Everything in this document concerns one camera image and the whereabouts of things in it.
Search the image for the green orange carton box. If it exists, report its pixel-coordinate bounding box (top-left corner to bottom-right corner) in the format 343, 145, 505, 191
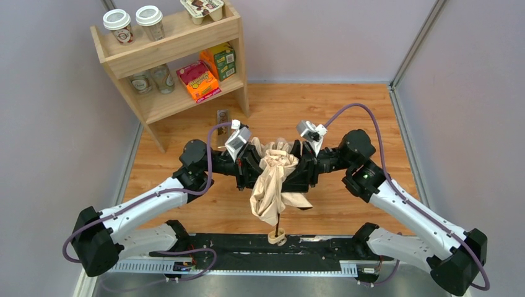
199, 42, 236, 81

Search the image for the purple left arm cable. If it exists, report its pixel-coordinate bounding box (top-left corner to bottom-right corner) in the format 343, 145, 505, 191
62, 121, 234, 264

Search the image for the aluminium slotted cable rail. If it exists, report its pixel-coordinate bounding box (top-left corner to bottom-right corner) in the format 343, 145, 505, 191
99, 259, 358, 277

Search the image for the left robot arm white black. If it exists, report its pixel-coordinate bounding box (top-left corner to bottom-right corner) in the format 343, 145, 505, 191
63, 138, 267, 277

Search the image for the clear glass jar right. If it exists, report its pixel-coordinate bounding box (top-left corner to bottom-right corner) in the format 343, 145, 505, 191
150, 64, 175, 94

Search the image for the paper cup grey sleeve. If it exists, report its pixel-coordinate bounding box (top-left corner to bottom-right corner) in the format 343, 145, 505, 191
136, 5, 165, 41

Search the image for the clear glass jar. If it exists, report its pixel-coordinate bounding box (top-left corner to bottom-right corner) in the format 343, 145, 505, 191
128, 71, 153, 95
150, 64, 175, 94

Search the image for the beige umbrella with black shaft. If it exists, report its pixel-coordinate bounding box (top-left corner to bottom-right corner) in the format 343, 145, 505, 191
249, 137, 313, 246

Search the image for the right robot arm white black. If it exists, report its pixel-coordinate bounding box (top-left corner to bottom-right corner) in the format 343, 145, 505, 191
285, 126, 488, 296

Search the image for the pudding cup multipack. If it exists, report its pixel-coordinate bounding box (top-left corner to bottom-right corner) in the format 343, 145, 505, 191
180, 0, 224, 25

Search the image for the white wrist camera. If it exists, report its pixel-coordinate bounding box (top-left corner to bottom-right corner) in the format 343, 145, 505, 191
296, 120, 327, 156
225, 119, 252, 161

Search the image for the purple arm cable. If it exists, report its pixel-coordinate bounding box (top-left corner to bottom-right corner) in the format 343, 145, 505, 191
324, 103, 491, 292
62, 121, 234, 264

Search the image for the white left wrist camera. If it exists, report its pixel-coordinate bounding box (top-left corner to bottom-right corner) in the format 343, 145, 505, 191
225, 119, 252, 161

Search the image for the clear glass jar left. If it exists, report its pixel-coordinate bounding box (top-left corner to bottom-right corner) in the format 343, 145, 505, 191
128, 71, 153, 95

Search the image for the orange pink snack box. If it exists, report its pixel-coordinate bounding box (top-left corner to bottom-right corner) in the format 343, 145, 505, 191
176, 60, 222, 103

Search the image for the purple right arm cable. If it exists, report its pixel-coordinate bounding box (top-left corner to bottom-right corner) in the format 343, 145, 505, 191
324, 103, 491, 292

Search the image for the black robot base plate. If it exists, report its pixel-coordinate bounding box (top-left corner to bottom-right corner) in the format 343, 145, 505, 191
170, 233, 380, 272

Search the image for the wooden two-tier shelf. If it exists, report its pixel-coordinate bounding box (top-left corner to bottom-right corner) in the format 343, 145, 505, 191
90, 1, 251, 153

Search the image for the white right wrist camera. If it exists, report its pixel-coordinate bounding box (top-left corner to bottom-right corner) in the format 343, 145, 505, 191
296, 120, 327, 156

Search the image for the paper cup red logo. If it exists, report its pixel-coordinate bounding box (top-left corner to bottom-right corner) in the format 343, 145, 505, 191
103, 9, 134, 45

